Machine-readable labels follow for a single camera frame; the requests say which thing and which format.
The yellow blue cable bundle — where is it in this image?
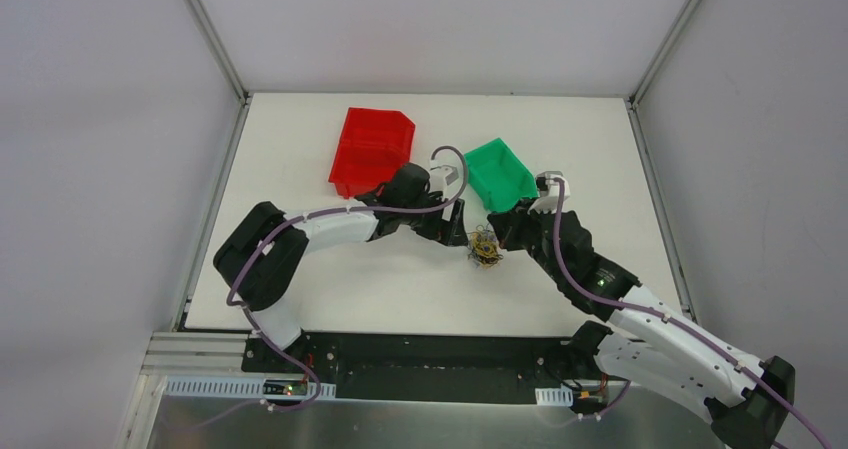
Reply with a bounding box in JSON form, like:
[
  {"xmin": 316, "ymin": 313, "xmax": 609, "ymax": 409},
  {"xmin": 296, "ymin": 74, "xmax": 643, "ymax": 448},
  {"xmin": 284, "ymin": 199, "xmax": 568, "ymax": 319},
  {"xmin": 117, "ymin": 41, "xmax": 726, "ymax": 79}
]
[{"xmin": 466, "ymin": 228, "xmax": 506, "ymax": 270}]

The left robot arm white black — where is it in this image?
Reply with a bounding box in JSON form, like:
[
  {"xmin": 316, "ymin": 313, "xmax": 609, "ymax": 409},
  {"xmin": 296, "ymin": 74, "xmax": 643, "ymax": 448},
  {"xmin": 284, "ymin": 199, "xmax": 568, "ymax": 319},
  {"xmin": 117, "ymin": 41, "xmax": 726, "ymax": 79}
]
[{"xmin": 213, "ymin": 163, "xmax": 468, "ymax": 374}]

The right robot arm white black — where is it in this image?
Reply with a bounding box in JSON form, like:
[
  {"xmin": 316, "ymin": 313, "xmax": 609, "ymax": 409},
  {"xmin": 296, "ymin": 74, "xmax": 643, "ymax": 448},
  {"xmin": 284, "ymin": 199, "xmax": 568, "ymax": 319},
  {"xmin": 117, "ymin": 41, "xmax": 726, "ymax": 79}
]
[{"xmin": 487, "ymin": 201, "xmax": 796, "ymax": 448}]

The green plastic bin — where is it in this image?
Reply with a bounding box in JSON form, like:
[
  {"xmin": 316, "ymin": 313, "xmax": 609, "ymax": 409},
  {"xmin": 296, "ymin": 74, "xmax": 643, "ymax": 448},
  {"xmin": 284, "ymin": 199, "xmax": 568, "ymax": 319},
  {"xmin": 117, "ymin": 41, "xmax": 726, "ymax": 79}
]
[{"xmin": 465, "ymin": 138, "xmax": 538, "ymax": 212}]

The red plastic bin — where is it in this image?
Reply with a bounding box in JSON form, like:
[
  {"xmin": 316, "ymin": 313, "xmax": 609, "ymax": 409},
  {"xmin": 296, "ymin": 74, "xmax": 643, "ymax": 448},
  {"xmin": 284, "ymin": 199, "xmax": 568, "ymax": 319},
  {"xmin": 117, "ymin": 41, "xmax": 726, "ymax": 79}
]
[{"xmin": 328, "ymin": 107, "xmax": 416, "ymax": 199}]

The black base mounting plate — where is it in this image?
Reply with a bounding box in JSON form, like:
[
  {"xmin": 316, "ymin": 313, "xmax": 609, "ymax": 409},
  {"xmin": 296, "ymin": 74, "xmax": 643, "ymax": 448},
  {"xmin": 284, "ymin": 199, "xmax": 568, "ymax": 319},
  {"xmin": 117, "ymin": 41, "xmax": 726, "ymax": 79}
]
[{"xmin": 241, "ymin": 332, "xmax": 601, "ymax": 405}]

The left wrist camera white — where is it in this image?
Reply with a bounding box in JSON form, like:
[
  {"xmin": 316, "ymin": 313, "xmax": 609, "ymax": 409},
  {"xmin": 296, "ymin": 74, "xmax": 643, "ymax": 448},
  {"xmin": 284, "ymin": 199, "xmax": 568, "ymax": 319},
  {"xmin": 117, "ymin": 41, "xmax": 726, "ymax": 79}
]
[{"xmin": 429, "ymin": 165, "xmax": 460, "ymax": 191}]

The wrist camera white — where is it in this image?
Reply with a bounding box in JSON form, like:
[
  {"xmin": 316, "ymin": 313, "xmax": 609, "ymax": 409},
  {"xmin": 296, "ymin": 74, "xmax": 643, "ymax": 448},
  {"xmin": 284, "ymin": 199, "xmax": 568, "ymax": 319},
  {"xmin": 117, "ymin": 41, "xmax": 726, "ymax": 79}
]
[
  {"xmin": 429, "ymin": 165, "xmax": 460, "ymax": 191},
  {"xmin": 530, "ymin": 171, "xmax": 571, "ymax": 214}
]

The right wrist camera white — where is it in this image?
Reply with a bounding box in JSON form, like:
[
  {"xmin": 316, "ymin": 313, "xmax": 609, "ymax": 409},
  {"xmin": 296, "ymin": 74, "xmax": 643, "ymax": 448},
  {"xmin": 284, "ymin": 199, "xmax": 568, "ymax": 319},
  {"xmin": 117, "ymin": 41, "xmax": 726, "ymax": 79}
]
[{"xmin": 530, "ymin": 171, "xmax": 571, "ymax": 214}]

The right white cable duct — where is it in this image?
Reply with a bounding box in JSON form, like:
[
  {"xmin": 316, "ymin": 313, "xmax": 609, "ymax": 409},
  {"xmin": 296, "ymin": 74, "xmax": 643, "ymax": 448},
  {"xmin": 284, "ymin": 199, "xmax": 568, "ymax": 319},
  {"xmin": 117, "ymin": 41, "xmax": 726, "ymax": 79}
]
[{"xmin": 534, "ymin": 385, "xmax": 574, "ymax": 408}]

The white cable duct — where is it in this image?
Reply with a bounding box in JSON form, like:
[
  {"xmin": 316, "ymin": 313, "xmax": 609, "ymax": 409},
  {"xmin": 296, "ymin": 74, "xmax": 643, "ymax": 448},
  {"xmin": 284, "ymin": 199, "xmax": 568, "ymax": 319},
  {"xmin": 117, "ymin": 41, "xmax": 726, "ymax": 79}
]
[
  {"xmin": 534, "ymin": 385, "xmax": 574, "ymax": 408},
  {"xmin": 163, "ymin": 376, "xmax": 337, "ymax": 401}
]

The left white cable duct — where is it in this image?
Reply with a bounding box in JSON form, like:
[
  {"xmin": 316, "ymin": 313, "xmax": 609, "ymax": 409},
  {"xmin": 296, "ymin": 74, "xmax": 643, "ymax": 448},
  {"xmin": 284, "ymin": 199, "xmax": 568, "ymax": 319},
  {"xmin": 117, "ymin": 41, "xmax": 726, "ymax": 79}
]
[{"xmin": 163, "ymin": 376, "xmax": 337, "ymax": 401}]

